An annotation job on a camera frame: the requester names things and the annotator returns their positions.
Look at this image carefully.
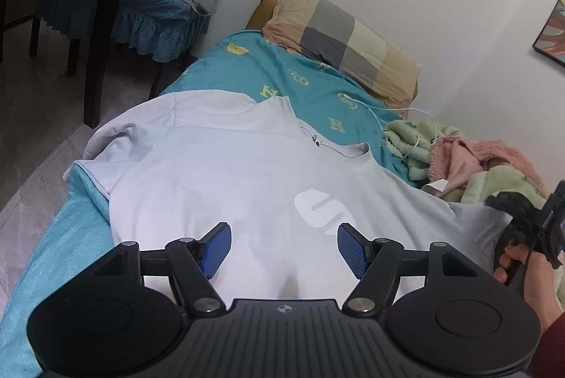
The checked pillow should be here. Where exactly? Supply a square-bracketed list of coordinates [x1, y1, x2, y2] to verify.
[262, 0, 421, 107]

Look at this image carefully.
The teal printed bed sheet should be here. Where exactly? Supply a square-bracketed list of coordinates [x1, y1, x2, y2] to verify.
[158, 29, 427, 190]

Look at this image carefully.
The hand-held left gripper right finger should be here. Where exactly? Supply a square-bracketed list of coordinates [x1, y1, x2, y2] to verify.
[337, 223, 480, 314]

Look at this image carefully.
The white t-shirt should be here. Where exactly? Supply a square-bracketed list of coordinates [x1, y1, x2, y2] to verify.
[65, 91, 515, 303]

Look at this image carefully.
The light blue striped mattress cover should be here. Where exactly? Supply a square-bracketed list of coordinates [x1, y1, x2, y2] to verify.
[0, 164, 116, 375]

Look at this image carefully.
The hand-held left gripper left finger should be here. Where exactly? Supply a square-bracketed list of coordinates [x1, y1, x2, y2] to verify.
[90, 223, 232, 314]

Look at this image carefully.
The framed wall picture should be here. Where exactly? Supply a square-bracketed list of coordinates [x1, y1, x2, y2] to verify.
[532, 0, 565, 67]

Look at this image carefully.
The white cable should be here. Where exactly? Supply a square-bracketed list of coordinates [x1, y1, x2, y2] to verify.
[340, 92, 439, 161]

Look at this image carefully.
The pink fleece blanket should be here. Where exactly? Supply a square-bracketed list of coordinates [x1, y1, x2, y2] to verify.
[429, 135, 537, 190]

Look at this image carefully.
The brown pillow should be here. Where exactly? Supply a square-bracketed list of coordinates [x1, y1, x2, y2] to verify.
[245, 0, 281, 31]

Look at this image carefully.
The person's right forearm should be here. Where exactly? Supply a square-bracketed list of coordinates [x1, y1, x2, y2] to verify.
[529, 311, 565, 378]

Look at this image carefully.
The person's right hand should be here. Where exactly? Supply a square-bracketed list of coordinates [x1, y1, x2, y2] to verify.
[492, 243, 565, 333]

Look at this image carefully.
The green fleece blanket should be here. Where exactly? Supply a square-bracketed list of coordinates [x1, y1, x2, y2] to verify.
[383, 119, 550, 211]

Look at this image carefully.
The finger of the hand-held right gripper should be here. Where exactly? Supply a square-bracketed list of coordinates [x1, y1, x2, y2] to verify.
[483, 191, 546, 225]

